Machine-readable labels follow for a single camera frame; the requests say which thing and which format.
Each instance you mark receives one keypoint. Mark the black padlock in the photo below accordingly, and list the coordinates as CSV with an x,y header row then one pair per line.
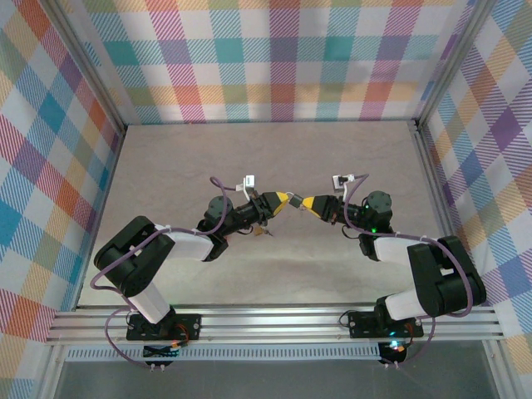
x,y
295,201

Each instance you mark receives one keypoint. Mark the brass padlock key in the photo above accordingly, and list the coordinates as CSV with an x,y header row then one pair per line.
x,y
269,234

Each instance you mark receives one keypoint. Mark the brass padlock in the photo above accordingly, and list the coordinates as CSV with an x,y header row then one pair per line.
x,y
258,231

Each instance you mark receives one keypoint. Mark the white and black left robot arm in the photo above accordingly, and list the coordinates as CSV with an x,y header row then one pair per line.
x,y
137,257

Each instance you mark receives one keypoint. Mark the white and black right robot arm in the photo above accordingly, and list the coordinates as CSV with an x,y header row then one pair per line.
x,y
440,274

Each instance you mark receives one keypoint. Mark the right controller board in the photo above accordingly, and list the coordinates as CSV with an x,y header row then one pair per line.
x,y
395,351

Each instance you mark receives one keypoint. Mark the controller board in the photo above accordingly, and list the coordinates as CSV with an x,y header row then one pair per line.
x,y
160,353
395,351

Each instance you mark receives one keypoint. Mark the left controller board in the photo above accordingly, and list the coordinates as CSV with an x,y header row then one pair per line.
x,y
160,353

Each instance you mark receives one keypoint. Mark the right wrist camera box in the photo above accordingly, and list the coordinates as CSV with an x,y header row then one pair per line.
x,y
341,181

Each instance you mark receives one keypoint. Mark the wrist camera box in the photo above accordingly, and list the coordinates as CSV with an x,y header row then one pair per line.
x,y
341,181
249,181

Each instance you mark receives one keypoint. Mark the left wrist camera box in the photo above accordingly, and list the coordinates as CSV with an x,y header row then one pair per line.
x,y
249,181

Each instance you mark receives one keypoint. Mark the aluminium side rail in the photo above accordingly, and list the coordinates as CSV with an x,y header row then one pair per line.
x,y
432,187

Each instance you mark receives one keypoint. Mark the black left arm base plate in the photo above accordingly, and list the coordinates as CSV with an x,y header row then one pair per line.
x,y
189,322

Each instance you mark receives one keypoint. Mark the aluminium mounting rail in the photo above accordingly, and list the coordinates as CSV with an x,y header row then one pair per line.
x,y
270,324

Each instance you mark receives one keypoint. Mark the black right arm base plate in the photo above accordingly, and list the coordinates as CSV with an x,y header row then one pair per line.
x,y
361,324

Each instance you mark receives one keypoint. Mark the aluminium frame post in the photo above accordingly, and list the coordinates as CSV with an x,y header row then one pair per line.
x,y
87,66
453,62

